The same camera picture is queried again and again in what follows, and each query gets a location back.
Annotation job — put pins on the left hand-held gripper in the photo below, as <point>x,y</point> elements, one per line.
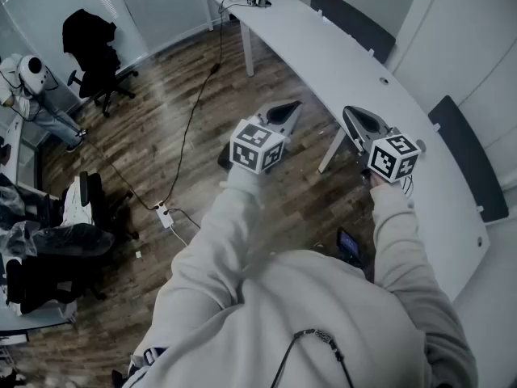
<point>258,144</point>

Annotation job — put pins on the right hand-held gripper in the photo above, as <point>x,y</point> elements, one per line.
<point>393,156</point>

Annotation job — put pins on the small black trash bin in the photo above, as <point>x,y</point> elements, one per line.
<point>224,160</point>

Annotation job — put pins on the person's left forearm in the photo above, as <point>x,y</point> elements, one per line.
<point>226,224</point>

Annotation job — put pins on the person's right forearm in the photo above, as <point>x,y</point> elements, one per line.
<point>396,237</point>

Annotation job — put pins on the dark desk partition panel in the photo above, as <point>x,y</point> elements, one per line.
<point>355,22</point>
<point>468,160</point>

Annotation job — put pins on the black chest-mounted screen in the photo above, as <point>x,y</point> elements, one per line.
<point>348,245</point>

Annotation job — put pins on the white curved desk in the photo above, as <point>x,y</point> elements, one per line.
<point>323,47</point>

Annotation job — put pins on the white power strip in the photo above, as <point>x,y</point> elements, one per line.
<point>165,216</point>

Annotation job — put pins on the black chair with white garment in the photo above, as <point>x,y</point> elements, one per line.
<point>91,192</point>

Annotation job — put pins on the person's torso in pale hoodie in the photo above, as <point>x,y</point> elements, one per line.
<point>303,317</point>

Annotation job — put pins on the office chair with black jacket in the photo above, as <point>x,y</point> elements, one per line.
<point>89,39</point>

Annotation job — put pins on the plastic-wrapped black chair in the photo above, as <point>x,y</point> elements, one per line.
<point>68,237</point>

